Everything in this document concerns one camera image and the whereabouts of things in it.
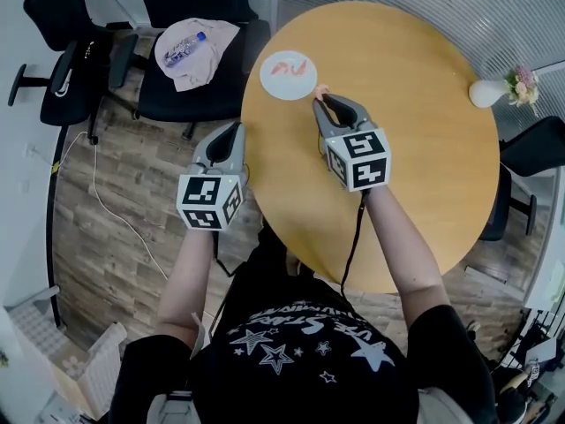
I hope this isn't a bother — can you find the person's left forearm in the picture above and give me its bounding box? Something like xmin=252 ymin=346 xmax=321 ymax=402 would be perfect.
xmin=156 ymin=227 xmax=218 ymax=349

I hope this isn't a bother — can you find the open box with lattice flaps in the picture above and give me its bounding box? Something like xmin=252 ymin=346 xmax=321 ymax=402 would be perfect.
xmin=4 ymin=298 xmax=130 ymax=424

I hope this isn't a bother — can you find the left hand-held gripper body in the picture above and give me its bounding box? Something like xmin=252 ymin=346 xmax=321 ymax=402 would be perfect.
xmin=175 ymin=161 xmax=250 ymax=233

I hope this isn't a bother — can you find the white floor cable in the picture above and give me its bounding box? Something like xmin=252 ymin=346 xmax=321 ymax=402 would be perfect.
xmin=56 ymin=129 xmax=170 ymax=283

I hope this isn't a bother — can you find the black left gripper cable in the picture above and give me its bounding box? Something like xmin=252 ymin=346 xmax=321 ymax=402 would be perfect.
xmin=210 ymin=230 xmax=236 ymax=278

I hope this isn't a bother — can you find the black star-print T-shirt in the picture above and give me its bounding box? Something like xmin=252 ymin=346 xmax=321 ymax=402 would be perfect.
xmin=109 ymin=254 xmax=501 ymax=424

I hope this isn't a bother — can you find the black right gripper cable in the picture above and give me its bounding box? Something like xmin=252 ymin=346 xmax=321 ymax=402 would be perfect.
xmin=339 ymin=189 xmax=371 ymax=300

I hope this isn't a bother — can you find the pink flower bouquet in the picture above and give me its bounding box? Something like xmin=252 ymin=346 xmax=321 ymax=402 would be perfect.
xmin=503 ymin=64 xmax=541 ymax=109

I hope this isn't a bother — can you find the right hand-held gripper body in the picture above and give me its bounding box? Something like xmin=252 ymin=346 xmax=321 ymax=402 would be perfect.
xmin=320 ymin=118 xmax=394 ymax=193

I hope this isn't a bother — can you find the person's right forearm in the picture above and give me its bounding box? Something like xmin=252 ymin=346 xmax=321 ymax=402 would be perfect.
xmin=363 ymin=185 xmax=452 ymax=327

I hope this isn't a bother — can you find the grey shoulder strap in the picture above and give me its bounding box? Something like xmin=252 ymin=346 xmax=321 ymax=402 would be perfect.
xmin=416 ymin=385 xmax=465 ymax=424
xmin=147 ymin=390 xmax=196 ymax=424

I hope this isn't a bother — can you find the white plate with shrimps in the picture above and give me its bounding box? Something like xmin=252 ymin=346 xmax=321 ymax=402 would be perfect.
xmin=259 ymin=50 xmax=320 ymax=102

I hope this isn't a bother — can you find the black mesh office chair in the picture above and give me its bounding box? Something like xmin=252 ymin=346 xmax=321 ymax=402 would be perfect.
xmin=478 ymin=116 xmax=565 ymax=243
xmin=109 ymin=0 xmax=272 ymax=141
xmin=7 ymin=0 xmax=114 ymax=146

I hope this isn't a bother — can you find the pale pink cloth bag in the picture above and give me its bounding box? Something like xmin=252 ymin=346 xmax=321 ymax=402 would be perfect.
xmin=154 ymin=17 xmax=242 ymax=94

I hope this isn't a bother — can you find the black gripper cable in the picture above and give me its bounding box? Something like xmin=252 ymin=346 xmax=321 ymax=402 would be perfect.
xmin=210 ymin=230 xmax=236 ymax=278
xmin=339 ymin=189 xmax=371 ymax=300

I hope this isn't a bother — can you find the clear plastic water bottle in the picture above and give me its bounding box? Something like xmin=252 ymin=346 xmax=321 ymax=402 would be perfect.
xmin=163 ymin=31 xmax=208 ymax=68

